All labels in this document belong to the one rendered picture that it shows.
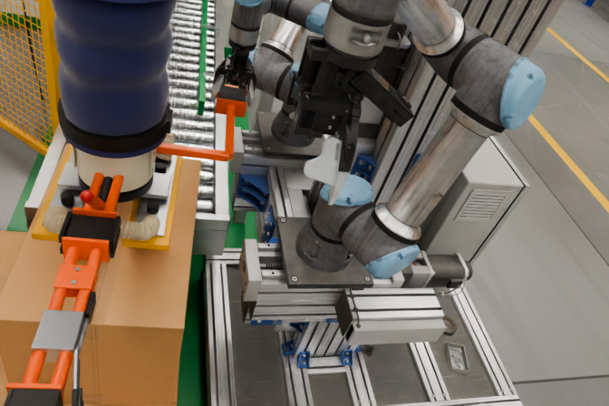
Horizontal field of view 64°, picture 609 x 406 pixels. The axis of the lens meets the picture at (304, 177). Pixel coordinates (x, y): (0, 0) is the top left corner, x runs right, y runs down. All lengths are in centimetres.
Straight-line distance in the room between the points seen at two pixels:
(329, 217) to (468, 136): 36
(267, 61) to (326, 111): 93
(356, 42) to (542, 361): 249
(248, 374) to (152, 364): 71
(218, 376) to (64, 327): 111
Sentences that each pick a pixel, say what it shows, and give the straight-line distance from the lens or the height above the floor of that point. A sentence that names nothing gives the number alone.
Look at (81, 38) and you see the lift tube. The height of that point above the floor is 151.
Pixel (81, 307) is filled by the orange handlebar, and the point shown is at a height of 119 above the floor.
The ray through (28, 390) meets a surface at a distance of 86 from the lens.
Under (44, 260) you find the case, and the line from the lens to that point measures 132.
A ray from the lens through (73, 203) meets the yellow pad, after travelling 125.
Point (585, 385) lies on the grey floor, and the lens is 299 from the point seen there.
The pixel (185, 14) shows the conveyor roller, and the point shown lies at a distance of 350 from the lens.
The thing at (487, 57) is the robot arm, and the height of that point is 165.
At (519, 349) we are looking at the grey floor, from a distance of 287.
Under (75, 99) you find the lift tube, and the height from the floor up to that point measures 138.
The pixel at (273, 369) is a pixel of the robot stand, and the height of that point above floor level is 21.
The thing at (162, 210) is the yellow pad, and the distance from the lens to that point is 123.
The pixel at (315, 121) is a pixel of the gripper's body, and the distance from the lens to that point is 63.
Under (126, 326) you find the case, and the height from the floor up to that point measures 94.
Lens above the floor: 196
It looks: 39 degrees down
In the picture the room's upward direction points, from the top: 18 degrees clockwise
